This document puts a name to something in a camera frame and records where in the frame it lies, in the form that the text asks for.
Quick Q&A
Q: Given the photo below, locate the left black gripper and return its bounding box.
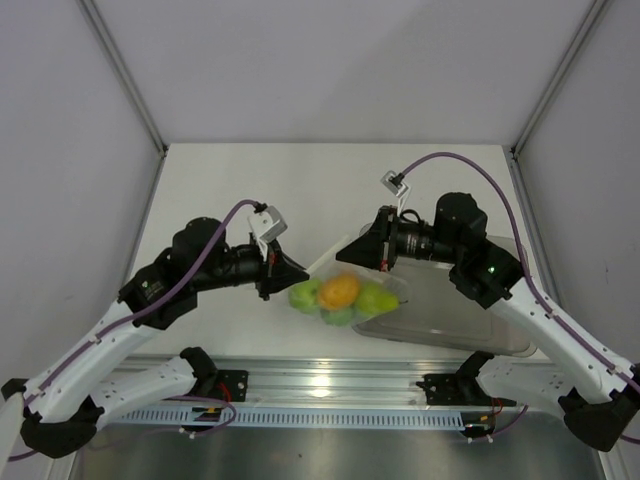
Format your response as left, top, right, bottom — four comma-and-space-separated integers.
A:
193, 237, 309, 301

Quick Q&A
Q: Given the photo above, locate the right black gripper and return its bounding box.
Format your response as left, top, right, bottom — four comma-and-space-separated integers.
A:
337, 205, 462, 272

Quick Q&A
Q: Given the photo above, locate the green apple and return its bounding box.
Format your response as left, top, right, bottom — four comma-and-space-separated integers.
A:
288, 278, 322, 314

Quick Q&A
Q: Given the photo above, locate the green pear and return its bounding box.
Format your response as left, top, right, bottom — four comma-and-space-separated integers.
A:
355, 282, 400, 316

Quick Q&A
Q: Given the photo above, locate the orange lemon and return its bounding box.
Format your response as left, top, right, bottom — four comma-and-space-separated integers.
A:
317, 273, 361, 311

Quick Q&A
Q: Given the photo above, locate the polka dot zip top bag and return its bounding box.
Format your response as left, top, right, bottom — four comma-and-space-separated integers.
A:
287, 235, 411, 327

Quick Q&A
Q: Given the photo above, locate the green bumpy lime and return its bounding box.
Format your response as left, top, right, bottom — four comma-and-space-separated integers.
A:
321, 308, 354, 327

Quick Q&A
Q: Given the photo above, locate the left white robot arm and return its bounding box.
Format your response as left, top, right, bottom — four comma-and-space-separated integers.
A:
2, 207, 309, 459

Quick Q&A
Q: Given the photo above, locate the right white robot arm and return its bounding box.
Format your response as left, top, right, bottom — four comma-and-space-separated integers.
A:
335, 192, 639, 452

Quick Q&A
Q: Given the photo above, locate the clear plastic food bin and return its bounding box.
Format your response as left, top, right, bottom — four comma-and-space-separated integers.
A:
353, 257, 536, 357

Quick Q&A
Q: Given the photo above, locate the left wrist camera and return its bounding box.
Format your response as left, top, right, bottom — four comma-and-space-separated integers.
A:
247, 203, 288, 260

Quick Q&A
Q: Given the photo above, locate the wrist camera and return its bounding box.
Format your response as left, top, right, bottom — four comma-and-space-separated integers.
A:
381, 170, 411, 213
247, 203, 288, 260

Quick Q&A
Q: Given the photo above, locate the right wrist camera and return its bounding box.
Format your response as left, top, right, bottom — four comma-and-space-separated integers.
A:
381, 170, 411, 213

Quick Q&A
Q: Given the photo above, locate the aluminium mounting rail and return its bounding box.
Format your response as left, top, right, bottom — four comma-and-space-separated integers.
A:
213, 357, 462, 409

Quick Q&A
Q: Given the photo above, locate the left black base bracket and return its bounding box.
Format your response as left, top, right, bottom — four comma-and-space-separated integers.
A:
200, 370, 249, 403

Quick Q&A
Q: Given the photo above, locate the black base bracket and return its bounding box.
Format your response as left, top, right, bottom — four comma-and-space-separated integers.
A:
200, 370, 249, 403
415, 373, 516, 407

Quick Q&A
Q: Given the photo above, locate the right black base bracket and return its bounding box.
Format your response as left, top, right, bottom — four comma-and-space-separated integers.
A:
415, 373, 516, 407

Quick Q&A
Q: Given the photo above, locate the white slotted cable duct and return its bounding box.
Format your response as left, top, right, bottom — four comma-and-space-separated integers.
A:
114, 404, 483, 431

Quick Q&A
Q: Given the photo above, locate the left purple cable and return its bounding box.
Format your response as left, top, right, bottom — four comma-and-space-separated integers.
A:
7, 199, 266, 461

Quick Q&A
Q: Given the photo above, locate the right aluminium frame post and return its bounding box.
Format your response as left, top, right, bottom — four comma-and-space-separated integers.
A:
509, 0, 614, 161

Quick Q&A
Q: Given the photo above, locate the aluminium frame post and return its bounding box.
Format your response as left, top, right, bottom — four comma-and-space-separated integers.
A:
76, 0, 168, 157
509, 0, 614, 161

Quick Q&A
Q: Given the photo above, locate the left aluminium frame post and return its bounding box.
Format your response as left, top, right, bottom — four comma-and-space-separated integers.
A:
76, 0, 168, 157

